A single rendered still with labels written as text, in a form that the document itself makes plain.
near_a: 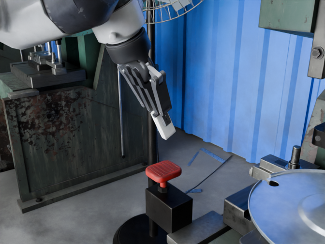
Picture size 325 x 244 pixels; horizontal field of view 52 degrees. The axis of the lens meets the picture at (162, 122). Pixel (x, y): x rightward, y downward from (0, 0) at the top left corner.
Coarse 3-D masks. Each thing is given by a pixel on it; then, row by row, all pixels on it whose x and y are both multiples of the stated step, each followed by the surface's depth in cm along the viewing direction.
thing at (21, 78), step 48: (144, 0) 168; (48, 48) 201; (96, 48) 190; (0, 96) 203; (48, 96) 175; (96, 96) 192; (0, 144) 215; (48, 144) 184; (96, 144) 202; (144, 144) 223; (48, 192) 192
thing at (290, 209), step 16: (272, 176) 65; (288, 176) 65; (304, 176) 65; (320, 176) 65; (256, 192) 60; (272, 192) 60; (288, 192) 60; (304, 192) 60; (320, 192) 60; (256, 208) 56; (272, 208) 56; (288, 208) 56; (304, 208) 55; (320, 208) 55; (256, 224) 51; (272, 224) 52; (288, 224) 52; (304, 224) 52; (320, 224) 51; (272, 240) 48; (288, 240) 48; (304, 240) 48; (320, 240) 48
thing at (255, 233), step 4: (256, 228) 51; (252, 232) 50; (256, 232) 50; (244, 236) 49; (248, 236) 49; (252, 236) 49; (256, 236) 49; (260, 236) 49; (240, 240) 49; (244, 240) 49; (248, 240) 49; (252, 240) 49; (256, 240) 49; (260, 240) 49; (264, 240) 49
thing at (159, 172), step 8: (168, 160) 76; (152, 168) 72; (160, 168) 72; (168, 168) 72; (176, 168) 72; (152, 176) 70; (160, 176) 69; (168, 176) 70; (176, 176) 71; (160, 184) 74
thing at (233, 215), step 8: (304, 160) 87; (312, 168) 83; (320, 168) 85; (272, 184) 76; (240, 192) 74; (248, 192) 74; (224, 200) 71; (232, 200) 71; (240, 200) 71; (224, 208) 72; (232, 208) 70; (240, 208) 68; (224, 216) 72; (232, 216) 70; (240, 216) 68; (248, 216) 68; (232, 224) 71; (240, 224) 69; (248, 224) 67; (240, 232) 70; (248, 232) 68
